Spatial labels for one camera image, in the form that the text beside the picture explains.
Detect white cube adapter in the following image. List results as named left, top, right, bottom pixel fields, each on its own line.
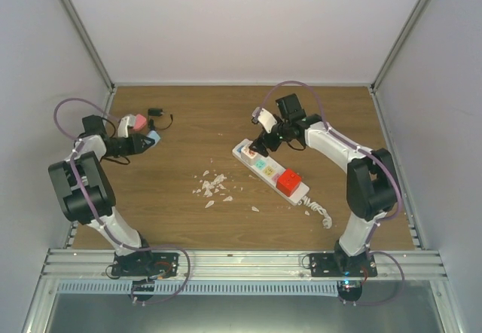
left=239, top=144, right=260, bottom=166

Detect light blue plug adapter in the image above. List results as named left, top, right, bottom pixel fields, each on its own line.
left=147, top=130, right=161, bottom=145

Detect pink plug adapter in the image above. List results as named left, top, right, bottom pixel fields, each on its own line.
left=133, top=114, right=148, bottom=132

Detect white power strip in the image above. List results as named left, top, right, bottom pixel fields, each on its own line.
left=232, top=139, right=310, bottom=206

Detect black power adapter with cable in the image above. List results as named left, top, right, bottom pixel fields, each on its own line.
left=147, top=108, right=174, bottom=132

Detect red cube socket adapter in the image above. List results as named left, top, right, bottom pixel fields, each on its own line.
left=276, top=169, right=302, bottom=197

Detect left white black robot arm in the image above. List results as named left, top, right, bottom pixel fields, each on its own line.
left=48, top=115, right=160, bottom=276

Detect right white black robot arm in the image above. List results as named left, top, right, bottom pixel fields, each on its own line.
left=249, top=93, right=401, bottom=276

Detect white paper scraps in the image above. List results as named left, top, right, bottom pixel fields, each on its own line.
left=191, top=169, right=294, bottom=212

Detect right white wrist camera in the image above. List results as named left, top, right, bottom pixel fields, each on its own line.
left=252, top=107, right=278, bottom=133

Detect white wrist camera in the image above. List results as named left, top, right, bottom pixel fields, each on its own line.
left=117, top=115, right=136, bottom=138
left=252, top=107, right=278, bottom=133

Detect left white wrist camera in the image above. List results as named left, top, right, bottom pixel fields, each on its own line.
left=117, top=115, right=136, bottom=138

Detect left aluminium frame post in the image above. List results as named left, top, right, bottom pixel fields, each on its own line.
left=59, top=0, right=115, bottom=94

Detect aluminium frame post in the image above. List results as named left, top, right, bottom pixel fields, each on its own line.
left=369, top=0, right=431, bottom=94
left=59, top=0, right=115, bottom=94

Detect white coiled power cord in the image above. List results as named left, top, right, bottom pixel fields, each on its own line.
left=299, top=194, right=334, bottom=230

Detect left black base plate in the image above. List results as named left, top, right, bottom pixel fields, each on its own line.
left=105, top=251, right=179, bottom=280

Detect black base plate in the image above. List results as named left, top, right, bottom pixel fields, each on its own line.
left=105, top=251, right=179, bottom=280
left=306, top=250, right=378, bottom=278

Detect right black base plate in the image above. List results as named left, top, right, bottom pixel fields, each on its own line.
left=306, top=250, right=378, bottom=278

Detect aluminium front rail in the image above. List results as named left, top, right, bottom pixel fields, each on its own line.
left=41, top=249, right=447, bottom=281

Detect grey slotted cable duct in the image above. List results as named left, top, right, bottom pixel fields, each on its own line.
left=57, top=280, right=338, bottom=297

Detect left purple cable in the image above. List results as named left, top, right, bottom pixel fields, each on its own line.
left=54, top=97, right=194, bottom=308

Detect right aluminium frame post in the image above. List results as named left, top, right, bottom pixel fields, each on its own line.
left=369, top=0, right=431, bottom=94

